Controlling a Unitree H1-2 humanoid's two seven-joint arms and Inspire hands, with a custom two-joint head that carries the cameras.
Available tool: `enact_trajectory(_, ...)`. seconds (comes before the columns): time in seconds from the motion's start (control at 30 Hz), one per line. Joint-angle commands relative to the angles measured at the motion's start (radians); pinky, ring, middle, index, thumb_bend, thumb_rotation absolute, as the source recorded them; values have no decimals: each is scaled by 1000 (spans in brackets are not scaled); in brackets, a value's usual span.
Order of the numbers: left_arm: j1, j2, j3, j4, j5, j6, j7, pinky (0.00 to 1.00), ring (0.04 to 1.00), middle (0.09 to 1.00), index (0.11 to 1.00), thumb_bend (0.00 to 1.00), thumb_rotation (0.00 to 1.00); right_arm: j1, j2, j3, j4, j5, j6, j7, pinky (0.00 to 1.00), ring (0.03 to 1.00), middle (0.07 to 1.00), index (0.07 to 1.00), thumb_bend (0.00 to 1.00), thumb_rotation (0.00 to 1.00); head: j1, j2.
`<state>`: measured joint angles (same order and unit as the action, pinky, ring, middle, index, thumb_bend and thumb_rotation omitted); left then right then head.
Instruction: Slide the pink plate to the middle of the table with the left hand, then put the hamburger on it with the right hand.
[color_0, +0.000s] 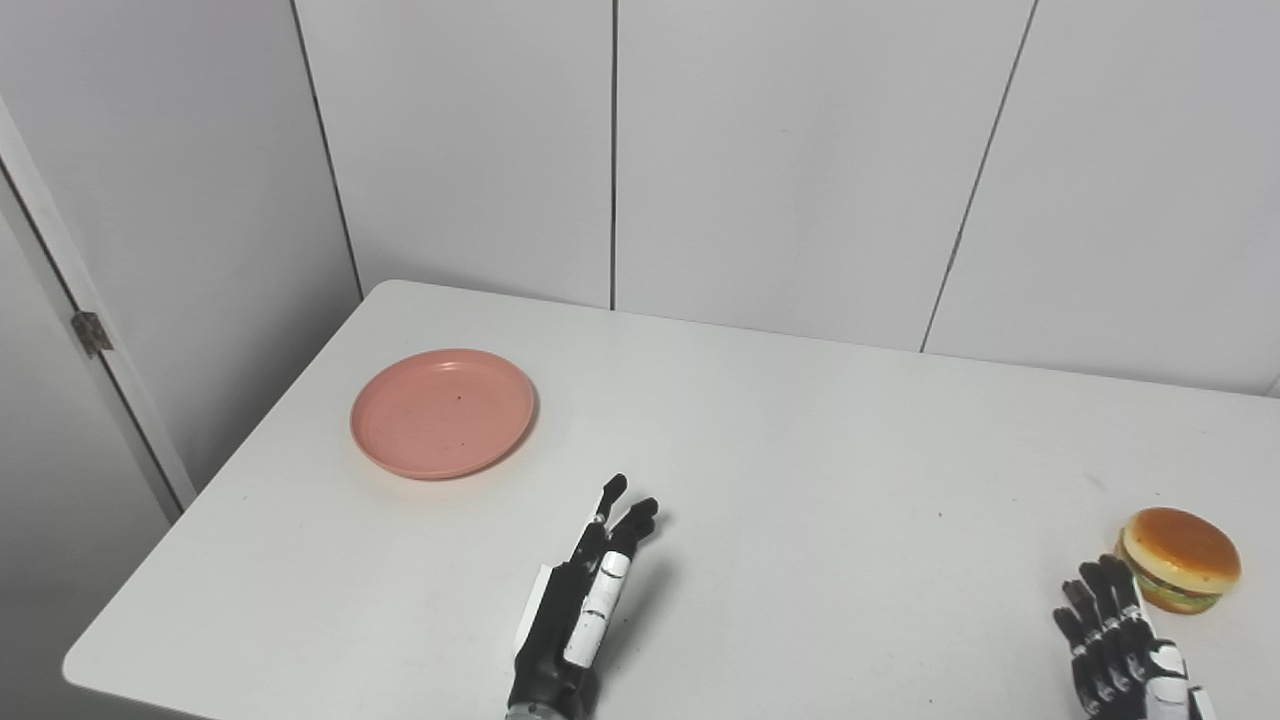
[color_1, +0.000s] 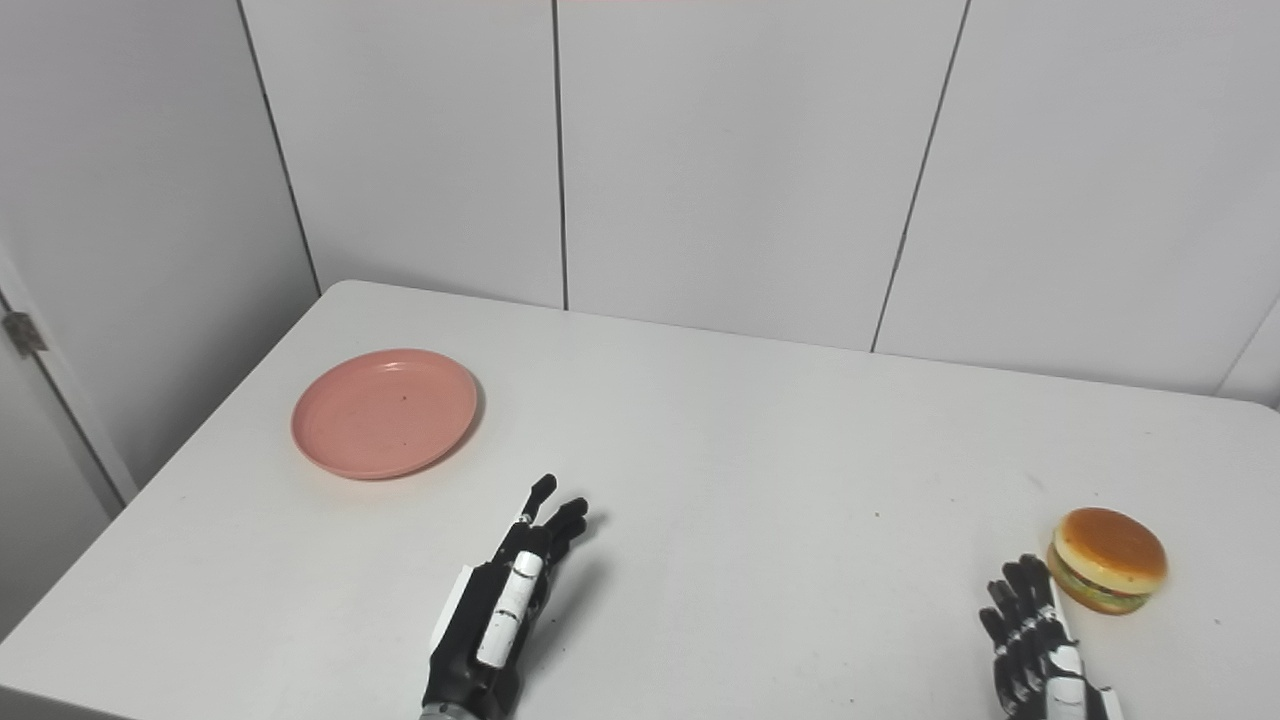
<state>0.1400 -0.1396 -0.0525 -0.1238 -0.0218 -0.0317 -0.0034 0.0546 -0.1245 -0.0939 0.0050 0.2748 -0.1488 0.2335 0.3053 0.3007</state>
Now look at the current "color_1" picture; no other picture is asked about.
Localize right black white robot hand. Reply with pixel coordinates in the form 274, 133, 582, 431
980, 553, 1123, 720

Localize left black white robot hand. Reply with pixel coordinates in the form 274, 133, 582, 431
420, 474, 589, 720

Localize toy hamburger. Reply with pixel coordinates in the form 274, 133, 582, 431
1046, 507, 1169, 616

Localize pink round plate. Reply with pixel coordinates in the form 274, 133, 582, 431
291, 348, 479, 481

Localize white door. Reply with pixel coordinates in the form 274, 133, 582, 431
0, 295, 113, 641

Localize metal door hinge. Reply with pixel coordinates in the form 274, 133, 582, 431
2, 311, 49, 358

